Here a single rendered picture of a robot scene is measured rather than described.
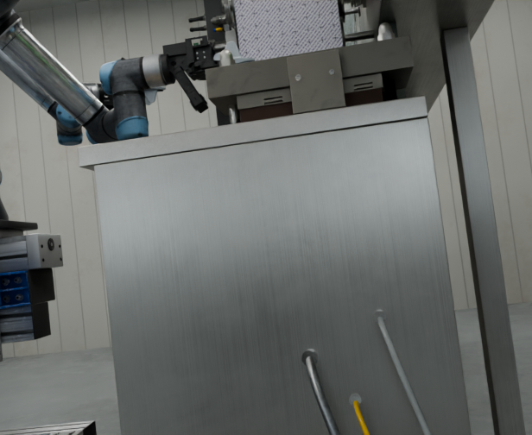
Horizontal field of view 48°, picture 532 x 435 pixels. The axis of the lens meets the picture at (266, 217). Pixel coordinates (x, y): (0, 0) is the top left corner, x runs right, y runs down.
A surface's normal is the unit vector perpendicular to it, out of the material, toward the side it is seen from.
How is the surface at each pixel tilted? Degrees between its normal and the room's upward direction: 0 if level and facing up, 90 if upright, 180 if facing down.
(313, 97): 90
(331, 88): 90
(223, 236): 90
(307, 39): 90
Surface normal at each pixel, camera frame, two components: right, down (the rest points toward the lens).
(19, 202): -0.10, -0.05
